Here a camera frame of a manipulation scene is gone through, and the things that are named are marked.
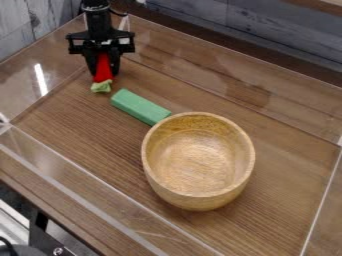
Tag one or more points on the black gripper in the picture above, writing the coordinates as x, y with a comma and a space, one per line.
118, 39

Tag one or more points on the red plush strawberry toy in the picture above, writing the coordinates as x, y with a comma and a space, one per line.
103, 76

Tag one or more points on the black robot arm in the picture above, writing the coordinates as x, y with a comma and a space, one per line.
98, 12

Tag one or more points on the green rectangular block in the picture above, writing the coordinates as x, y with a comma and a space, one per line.
138, 107

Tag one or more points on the wooden bowl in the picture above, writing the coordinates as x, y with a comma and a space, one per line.
198, 157

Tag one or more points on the clear acrylic tray enclosure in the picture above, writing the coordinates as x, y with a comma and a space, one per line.
71, 148

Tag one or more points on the black metal bracket with bolt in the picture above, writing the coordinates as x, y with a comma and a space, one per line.
40, 239

